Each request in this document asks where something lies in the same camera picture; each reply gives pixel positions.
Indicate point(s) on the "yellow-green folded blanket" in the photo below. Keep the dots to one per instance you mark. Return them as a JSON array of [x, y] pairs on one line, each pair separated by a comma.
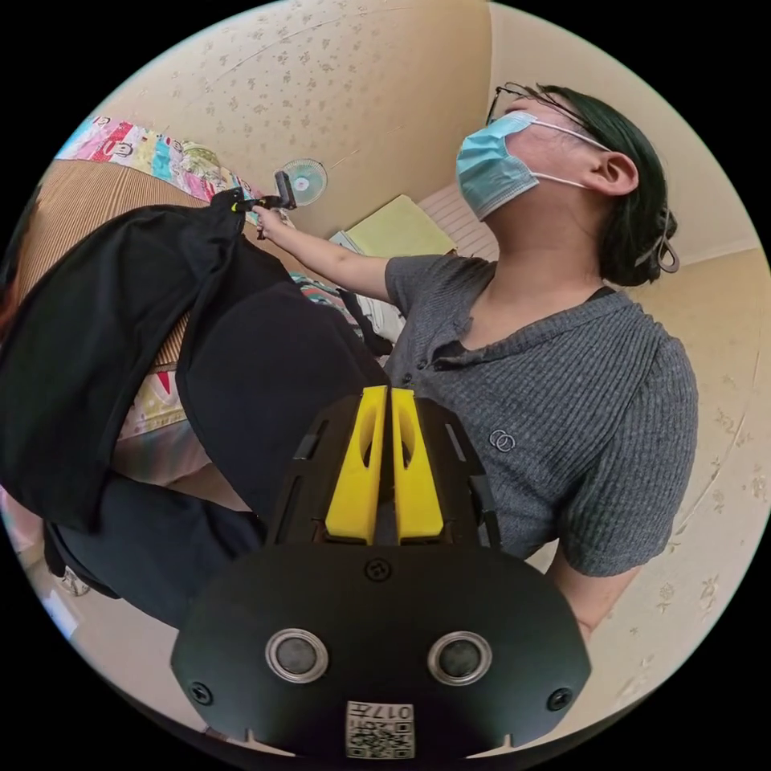
[[400, 232]]

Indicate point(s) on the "person's right forearm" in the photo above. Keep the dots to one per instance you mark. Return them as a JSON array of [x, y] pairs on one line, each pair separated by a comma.
[[337, 262]]

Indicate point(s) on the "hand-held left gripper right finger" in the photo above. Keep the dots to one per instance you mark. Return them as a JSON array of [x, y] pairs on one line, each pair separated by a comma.
[[415, 488]]

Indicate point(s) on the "black pants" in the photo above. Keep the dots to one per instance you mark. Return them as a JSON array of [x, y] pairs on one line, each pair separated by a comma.
[[90, 337]]

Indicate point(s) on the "small white fan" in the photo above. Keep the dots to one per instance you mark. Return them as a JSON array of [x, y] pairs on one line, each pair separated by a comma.
[[307, 179]]

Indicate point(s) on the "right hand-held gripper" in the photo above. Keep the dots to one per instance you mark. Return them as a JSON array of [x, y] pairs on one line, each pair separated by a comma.
[[246, 196]]

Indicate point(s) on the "person's body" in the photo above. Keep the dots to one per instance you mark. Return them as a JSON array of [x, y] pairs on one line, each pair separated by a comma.
[[542, 373]]

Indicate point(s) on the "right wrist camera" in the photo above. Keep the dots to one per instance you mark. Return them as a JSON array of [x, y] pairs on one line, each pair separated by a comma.
[[285, 190]]

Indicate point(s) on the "person's right hand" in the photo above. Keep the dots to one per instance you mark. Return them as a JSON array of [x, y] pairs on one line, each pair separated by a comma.
[[269, 221]]

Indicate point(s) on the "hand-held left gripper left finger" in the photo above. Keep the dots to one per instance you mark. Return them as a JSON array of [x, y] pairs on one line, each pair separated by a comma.
[[352, 482]]

